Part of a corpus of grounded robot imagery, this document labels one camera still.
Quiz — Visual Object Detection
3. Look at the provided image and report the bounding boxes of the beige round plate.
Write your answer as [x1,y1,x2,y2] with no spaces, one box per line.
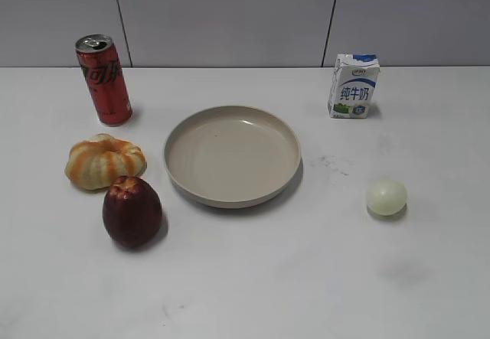
[162,106,302,209]

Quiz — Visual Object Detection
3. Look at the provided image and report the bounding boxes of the orange striped croissant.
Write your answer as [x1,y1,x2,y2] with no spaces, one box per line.
[64,133,147,191]

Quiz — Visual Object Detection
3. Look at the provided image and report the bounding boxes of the dark red apple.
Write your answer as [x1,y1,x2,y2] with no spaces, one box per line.
[102,176,167,249]

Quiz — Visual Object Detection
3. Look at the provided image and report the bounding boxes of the blue white milk carton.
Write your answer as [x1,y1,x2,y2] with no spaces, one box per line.
[327,54,381,119]

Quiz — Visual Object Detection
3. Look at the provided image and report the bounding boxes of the pale white onion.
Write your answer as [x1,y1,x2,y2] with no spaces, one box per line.
[366,178,408,217]

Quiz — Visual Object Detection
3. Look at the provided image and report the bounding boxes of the red cola can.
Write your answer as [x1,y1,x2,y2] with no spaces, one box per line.
[75,34,132,126]

